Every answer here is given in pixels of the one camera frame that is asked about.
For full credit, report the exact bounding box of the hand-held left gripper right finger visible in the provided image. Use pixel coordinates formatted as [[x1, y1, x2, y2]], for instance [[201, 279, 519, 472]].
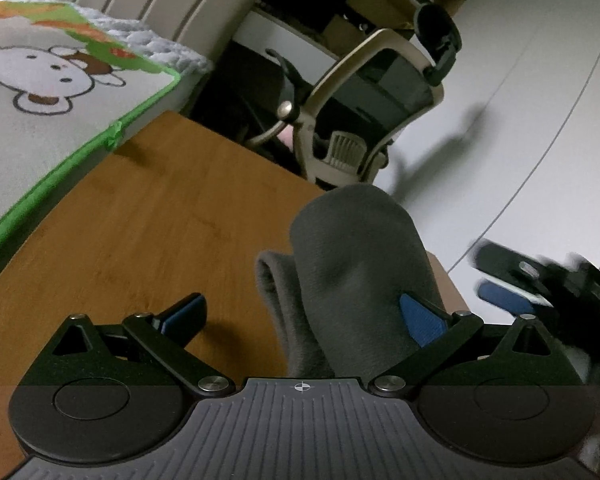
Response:
[[370, 293, 577, 397]]

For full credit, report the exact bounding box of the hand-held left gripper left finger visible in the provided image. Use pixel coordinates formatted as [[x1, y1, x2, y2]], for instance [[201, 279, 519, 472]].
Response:
[[39, 293, 234, 396]]

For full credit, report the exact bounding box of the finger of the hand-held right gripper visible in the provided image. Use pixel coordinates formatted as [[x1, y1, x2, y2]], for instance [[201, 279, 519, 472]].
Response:
[[477, 281, 556, 315], [473, 242, 556, 291]]

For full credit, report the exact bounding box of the dark grey garment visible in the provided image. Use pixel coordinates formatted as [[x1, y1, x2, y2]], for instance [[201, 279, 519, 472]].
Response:
[[255, 185, 447, 382]]

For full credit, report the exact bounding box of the beige office chair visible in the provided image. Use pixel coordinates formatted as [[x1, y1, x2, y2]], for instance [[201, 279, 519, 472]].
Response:
[[247, 0, 464, 194]]

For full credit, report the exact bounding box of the cartoon bear printed blanket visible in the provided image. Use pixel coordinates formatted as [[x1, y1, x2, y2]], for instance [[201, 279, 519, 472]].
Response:
[[0, 0, 182, 271]]

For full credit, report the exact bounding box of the white knitted blanket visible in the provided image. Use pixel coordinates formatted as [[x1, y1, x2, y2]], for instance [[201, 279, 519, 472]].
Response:
[[0, 0, 214, 77]]

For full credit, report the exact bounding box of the white desk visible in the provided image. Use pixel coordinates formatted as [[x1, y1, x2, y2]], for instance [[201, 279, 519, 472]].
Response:
[[232, 9, 347, 72]]

